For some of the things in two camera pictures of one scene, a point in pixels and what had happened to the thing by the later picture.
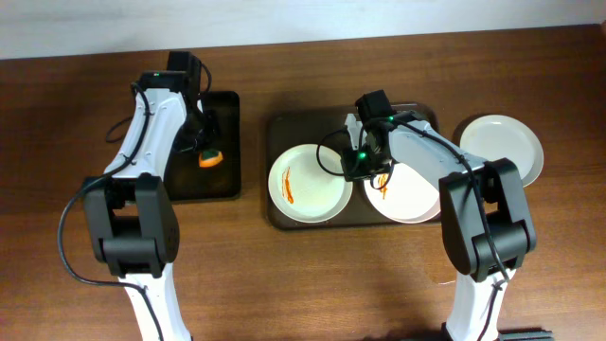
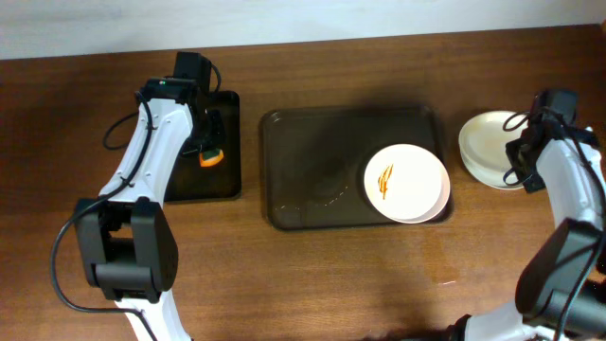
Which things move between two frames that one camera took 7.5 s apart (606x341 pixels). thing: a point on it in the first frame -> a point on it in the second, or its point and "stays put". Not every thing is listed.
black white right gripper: (375, 167) -> (523, 161)
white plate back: (300, 188) -> (483, 138)
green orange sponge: (209, 158) stays put
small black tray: (190, 181) stays put
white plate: (406, 199) stays put
